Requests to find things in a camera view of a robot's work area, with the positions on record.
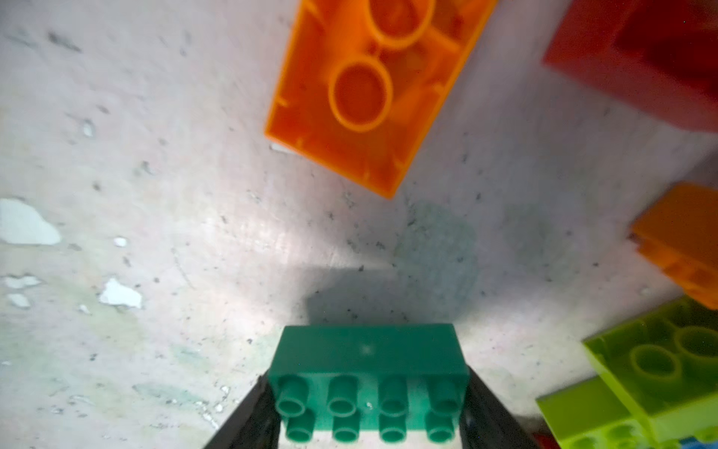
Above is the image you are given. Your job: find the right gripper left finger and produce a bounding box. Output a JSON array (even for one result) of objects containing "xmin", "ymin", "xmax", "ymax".
[{"xmin": 204, "ymin": 373, "xmax": 280, "ymax": 449}]

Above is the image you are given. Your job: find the lime lego brick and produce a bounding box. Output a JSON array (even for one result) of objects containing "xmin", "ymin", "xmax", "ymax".
[
  {"xmin": 536, "ymin": 376, "xmax": 656, "ymax": 449},
  {"xmin": 583, "ymin": 297, "xmax": 717, "ymax": 443}
]

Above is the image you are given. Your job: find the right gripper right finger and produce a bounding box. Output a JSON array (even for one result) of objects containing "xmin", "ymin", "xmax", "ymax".
[{"xmin": 459, "ymin": 368, "xmax": 540, "ymax": 449}]

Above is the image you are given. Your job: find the dark green lego brick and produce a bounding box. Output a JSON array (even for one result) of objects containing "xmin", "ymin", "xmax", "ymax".
[{"xmin": 267, "ymin": 324, "xmax": 469, "ymax": 445}]

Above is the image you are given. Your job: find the small red lego brick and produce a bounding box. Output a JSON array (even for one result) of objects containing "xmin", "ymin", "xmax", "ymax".
[{"xmin": 543, "ymin": 1, "xmax": 717, "ymax": 132}]

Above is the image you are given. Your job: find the lime lego brick middle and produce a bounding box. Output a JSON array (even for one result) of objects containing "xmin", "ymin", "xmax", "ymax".
[{"xmin": 583, "ymin": 297, "xmax": 717, "ymax": 443}]

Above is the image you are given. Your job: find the lime lego brick lower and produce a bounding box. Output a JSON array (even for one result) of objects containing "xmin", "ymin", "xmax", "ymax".
[{"xmin": 536, "ymin": 376, "xmax": 656, "ymax": 449}]

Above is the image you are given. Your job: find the orange lego brick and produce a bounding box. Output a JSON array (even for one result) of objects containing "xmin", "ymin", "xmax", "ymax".
[
  {"xmin": 265, "ymin": 0, "xmax": 495, "ymax": 198},
  {"xmin": 630, "ymin": 181, "xmax": 717, "ymax": 310}
]

